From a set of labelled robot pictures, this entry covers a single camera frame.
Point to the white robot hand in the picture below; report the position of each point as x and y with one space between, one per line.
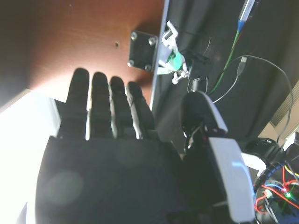
116 177

